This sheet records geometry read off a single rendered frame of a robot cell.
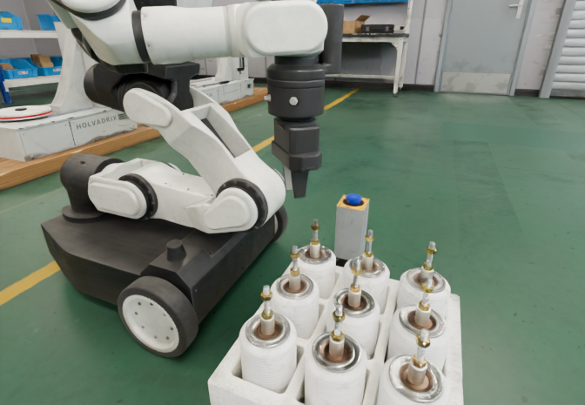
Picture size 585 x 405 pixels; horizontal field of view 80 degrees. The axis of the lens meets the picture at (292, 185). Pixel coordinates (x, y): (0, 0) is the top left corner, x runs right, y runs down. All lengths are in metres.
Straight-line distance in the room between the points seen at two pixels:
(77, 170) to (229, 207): 0.56
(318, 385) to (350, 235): 0.42
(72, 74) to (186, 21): 2.24
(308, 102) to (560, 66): 5.19
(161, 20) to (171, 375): 0.73
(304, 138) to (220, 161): 0.38
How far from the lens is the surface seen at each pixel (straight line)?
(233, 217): 0.85
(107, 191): 1.10
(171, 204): 1.02
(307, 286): 0.70
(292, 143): 0.53
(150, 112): 0.91
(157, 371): 0.95
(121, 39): 0.52
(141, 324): 0.96
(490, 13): 5.52
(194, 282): 0.87
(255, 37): 0.48
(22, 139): 2.36
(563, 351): 1.14
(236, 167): 0.85
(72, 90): 2.72
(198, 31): 0.51
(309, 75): 0.51
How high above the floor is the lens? 0.70
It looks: 23 degrees down
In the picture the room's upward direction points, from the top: straight up
